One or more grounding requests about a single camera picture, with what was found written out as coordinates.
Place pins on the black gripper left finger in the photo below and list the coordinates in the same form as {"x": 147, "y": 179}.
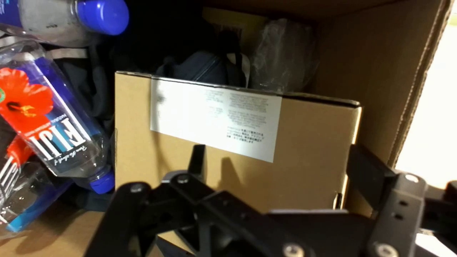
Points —
{"x": 133, "y": 214}

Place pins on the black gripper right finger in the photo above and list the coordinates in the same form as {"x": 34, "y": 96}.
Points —
{"x": 394, "y": 214}

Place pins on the small brown cardboard box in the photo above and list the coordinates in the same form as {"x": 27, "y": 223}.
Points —
{"x": 304, "y": 157}

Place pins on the big white cardboard box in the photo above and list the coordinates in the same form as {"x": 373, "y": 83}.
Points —
{"x": 375, "y": 62}

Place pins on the water bottle with grey label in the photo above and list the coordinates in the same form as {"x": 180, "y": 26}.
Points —
{"x": 71, "y": 16}

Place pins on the navy striped Adidas jacket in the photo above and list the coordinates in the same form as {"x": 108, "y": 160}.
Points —
{"x": 137, "y": 43}

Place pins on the crumpled grey plastic bag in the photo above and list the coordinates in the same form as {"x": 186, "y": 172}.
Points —
{"x": 283, "y": 54}

